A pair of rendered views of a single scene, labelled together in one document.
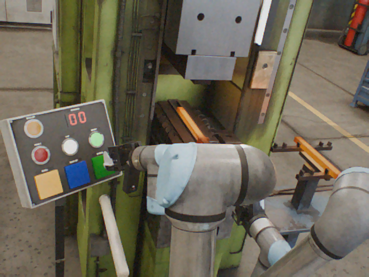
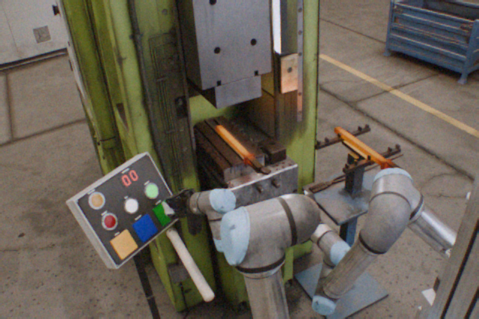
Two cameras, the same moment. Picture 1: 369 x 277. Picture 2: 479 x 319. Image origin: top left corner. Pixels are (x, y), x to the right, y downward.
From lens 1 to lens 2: 0.27 m
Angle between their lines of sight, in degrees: 7
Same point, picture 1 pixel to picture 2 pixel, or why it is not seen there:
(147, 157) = (204, 205)
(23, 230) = (104, 269)
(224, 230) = not seen: hidden behind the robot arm
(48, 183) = (123, 244)
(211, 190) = (269, 245)
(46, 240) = (127, 274)
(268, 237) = (327, 242)
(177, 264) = (256, 302)
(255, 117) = (293, 117)
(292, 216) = (347, 204)
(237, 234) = not seen: hidden behind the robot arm
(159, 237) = not seen: hidden behind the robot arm
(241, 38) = (260, 57)
